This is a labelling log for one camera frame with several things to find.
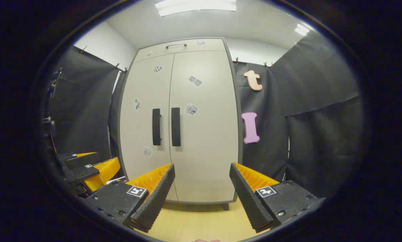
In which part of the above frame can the small ceiling light panel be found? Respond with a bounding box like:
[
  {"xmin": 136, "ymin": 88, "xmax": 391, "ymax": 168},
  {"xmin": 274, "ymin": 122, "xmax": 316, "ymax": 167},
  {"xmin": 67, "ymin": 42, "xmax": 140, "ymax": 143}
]
[{"xmin": 294, "ymin": 23, "xmax": 310, "ymax": 37}]

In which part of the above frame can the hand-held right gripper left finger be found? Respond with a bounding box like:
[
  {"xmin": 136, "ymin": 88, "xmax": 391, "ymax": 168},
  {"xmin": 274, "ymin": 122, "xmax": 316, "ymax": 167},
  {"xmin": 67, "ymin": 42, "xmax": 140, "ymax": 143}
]
[{"xmin": 83, "ymin": 163, "xmax": 175, "ymax": 233}]

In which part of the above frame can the beige shoe cabinet door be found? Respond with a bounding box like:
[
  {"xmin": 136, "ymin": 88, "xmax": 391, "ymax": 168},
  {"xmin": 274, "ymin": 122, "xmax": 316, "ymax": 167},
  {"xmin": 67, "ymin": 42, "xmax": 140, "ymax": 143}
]
[
  {"xmin": 119, "ymin": 54, "xmax": 178, "ymax": 202},
  {"xmin": 169, "ymin": 50, "xmax": 239, "ymax": 204}
]

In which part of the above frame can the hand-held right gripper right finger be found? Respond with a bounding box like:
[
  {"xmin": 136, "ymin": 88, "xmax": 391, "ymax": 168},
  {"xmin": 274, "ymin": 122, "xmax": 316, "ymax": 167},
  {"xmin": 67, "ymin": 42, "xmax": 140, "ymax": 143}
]
[{"xmin": 229, "ymin": 163, "xmax": 326, "ymax": 233}]

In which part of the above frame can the black backdrop cloth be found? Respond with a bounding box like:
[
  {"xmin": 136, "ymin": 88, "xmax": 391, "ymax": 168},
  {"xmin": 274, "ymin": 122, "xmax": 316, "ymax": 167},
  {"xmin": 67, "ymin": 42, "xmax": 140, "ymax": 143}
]
[
  {"xmin": 233, "ymin": 30, "xmax": 364, "ymax": 199},
  {"xmin": 48, "ymin": 45, "xmax": 128, "ymax": 178}
]

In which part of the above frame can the large ceiling light panel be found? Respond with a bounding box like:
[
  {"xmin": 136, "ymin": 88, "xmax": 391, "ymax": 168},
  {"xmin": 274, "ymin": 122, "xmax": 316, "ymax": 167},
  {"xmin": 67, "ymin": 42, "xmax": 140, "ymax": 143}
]
[{"xmin": 154, "ymin": 0, "xmax": 237, "ymax": 17}]

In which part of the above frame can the beige cabinet drawer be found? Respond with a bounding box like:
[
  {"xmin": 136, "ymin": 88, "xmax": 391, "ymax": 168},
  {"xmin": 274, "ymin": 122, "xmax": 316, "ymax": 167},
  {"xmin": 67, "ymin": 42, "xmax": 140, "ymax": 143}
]
[{"xmin": 134, "ymin": 38, "xmax": 226, "ymax": 63}]

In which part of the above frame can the grey shoe cabinet body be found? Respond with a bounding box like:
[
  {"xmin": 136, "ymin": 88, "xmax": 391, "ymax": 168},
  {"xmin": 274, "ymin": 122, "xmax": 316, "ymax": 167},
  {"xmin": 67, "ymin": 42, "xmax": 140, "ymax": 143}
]
[{"xmin": 118, "ymin": 37, "xmax": 244, "ymax": 211}]

